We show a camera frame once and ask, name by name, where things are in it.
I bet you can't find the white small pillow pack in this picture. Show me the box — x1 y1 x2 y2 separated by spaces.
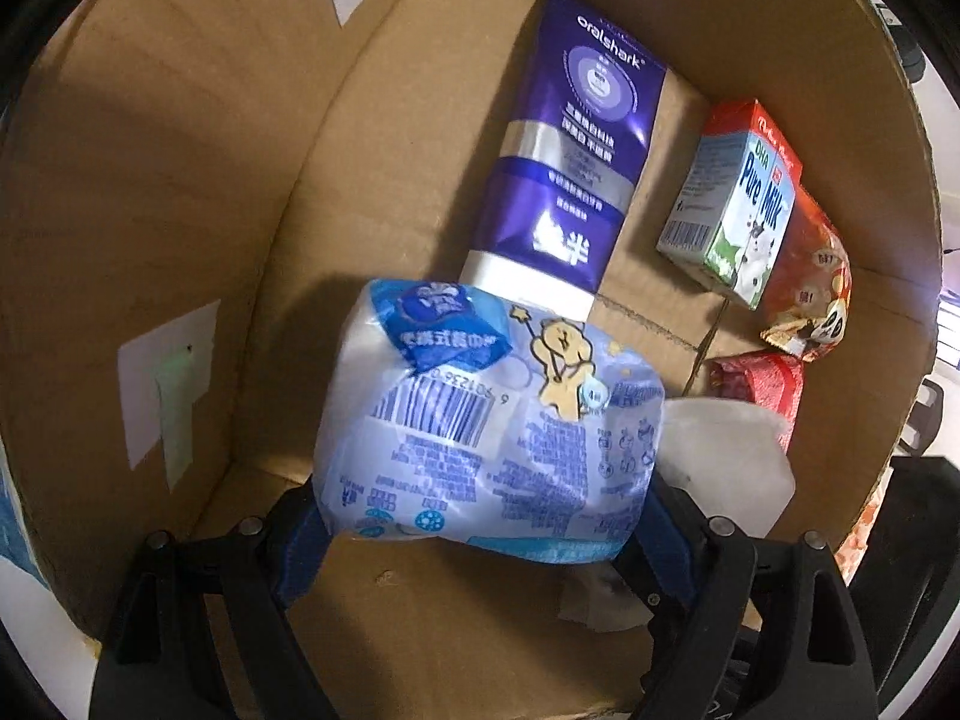
658 397 796 538

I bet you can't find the blue tissue pack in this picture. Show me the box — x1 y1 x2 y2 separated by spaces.
313 280 665 564

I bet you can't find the red snack packet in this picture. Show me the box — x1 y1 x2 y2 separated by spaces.
709 351 805 450

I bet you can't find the orange panda snack bag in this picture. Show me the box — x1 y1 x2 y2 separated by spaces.
760 185 853 362

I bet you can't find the pure milk carton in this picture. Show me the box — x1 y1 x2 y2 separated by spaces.
658 99 802 310

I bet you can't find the cardboard box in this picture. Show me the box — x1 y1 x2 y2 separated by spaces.
0 0 947 720

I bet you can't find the purple toothpaste tube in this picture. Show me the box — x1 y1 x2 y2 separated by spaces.
462 0 667 322

